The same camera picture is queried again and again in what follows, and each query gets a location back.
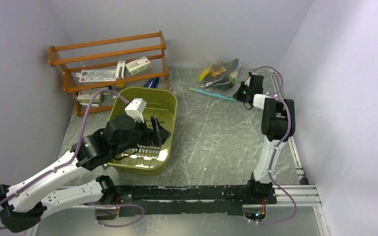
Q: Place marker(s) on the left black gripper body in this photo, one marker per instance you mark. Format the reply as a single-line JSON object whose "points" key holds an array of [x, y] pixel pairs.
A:
{"points": [[142, 136]]}

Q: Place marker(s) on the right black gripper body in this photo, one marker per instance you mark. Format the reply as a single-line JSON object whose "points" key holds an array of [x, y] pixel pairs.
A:
{"points": [[250, 91]]}

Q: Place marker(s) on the clear zip top bag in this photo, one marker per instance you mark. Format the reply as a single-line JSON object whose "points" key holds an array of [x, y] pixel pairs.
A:
{"points": [[219, 78]]}

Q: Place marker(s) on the olive green plastic bin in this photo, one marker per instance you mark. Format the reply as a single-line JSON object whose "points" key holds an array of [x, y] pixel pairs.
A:
{"points": [[145, 160]]}

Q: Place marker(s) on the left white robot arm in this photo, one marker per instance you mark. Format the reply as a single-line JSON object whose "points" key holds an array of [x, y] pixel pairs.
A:
{"points": [[23, 205]]}

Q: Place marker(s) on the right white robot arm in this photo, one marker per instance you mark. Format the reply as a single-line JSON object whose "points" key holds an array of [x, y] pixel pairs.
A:
{"points": [[277, 126]]}

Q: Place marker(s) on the blue stapler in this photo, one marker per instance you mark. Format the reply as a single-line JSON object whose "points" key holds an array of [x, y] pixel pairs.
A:
{"points": [[152, 83]]}

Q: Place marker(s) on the white box lower shelf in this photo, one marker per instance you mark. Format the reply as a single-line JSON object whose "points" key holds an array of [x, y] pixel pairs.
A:
{"points": [[85, 96]]}

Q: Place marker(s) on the white green box on shelf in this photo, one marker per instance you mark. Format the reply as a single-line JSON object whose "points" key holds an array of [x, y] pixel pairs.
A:
{"points": [[138, 65]]}

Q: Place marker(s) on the clear blister pack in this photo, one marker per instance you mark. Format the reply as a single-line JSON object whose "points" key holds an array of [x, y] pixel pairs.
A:
{"points": [[96, 75]]}

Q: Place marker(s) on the small white upright box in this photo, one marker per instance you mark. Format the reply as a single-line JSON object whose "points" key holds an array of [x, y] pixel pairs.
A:
{"points": [[120, 69]]}

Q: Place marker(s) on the orange wooden shelf rack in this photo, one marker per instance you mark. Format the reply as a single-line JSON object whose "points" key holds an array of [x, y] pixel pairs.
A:
{"points": [[110, 63]]}

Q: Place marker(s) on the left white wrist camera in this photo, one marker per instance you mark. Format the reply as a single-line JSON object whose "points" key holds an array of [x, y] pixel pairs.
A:
{"points": [[135, 109]]}

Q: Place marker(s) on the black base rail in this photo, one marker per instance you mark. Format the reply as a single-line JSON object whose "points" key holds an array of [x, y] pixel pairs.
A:
{"points": [[168, 200]]}

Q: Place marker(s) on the aluminium frame rail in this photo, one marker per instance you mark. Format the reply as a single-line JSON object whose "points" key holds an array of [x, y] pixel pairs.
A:
{"points": [[304, 194]]}

